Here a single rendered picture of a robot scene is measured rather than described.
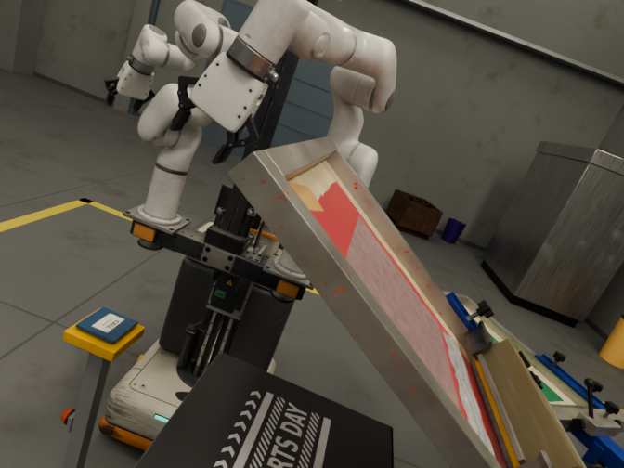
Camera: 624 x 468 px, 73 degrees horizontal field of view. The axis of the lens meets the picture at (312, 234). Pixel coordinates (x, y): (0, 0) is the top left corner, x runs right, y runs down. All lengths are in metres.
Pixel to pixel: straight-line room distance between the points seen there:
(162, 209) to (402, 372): 0.97
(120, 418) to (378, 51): 1.69
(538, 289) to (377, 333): 6.10
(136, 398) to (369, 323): 1.60
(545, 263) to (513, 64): 4.01
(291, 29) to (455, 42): 8.07
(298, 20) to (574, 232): 5.92
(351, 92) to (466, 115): 7.67
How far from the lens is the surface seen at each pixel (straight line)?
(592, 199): 6.41
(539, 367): 2.00
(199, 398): 1.02
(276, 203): 0.43
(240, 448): 0.95
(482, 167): 8.86
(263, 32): 0.71
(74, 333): 1.13
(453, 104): 8.66
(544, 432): 0.80
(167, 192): 1.29
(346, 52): 0.92
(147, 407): 1.96
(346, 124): 1.13
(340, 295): 0.45
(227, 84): 0.73
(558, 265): 6.50
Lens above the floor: 1.63
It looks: 17 degrees down
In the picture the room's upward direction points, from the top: 21 degrees clockwise
